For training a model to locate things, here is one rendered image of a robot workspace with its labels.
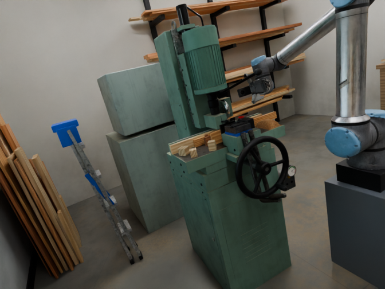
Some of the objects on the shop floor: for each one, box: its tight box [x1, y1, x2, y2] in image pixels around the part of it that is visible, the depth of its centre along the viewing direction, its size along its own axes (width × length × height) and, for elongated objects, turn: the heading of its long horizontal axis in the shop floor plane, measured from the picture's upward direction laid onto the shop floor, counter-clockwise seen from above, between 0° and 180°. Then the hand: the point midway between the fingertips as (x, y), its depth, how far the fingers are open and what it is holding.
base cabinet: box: [170, 165, 292, 289], centre depth 167 cm, size 45×58×71 cm
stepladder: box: [51, 118, 143, 265], centre depth 187 cm, size 27×25×116 cm
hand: (247, 89), depth 125 cm, fingers open, 14 cm apart
